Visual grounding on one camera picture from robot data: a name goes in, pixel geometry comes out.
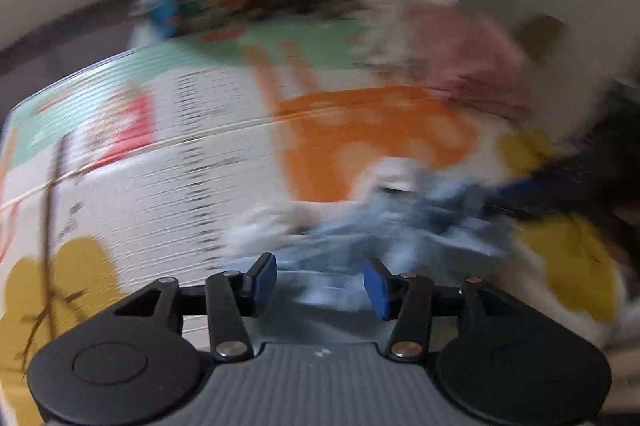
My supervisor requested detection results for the white crumpled cloth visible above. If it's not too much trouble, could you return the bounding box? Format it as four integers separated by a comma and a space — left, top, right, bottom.
355, 0, 425, 69

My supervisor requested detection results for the colourful foam play mat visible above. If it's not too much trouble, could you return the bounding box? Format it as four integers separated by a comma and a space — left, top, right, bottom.
0, 17, 632, 426

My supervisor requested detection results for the pink folded cloth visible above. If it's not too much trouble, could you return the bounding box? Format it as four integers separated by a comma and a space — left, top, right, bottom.
404, 0, 530, 120

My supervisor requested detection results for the grey playpen fence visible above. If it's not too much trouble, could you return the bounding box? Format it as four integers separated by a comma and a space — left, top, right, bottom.
1, 0, 136, 116

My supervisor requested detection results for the blue drink can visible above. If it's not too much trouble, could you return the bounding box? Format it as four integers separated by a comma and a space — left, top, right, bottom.
148, 0, 180, 39

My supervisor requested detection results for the light blue shirt white collar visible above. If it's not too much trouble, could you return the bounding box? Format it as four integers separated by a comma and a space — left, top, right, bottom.
224, 157, 512, 311

